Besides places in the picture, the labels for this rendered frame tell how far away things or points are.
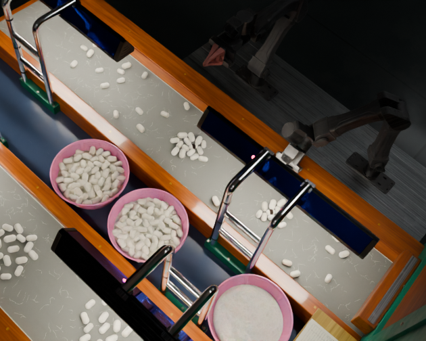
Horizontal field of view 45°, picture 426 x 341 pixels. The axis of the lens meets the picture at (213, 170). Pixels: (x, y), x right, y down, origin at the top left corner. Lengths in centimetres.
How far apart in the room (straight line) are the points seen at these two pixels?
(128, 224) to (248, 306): 47
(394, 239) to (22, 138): 139
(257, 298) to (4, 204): 88
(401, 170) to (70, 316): 136
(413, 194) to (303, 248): 56
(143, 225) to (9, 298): 47
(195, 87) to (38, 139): 62
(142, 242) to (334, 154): 86
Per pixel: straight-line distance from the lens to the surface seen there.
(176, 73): 208
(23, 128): 206
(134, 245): 171
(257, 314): 169
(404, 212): 209
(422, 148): 323
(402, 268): 176
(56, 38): 224
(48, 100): 205
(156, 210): 176
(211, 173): 185
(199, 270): 176
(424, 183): 220
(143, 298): 130
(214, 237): 170
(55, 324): 166
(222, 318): 167
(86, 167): 185
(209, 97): 202
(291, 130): 177
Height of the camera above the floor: 233
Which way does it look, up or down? 59 degrees down
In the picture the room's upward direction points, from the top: 14 degrees clockwise
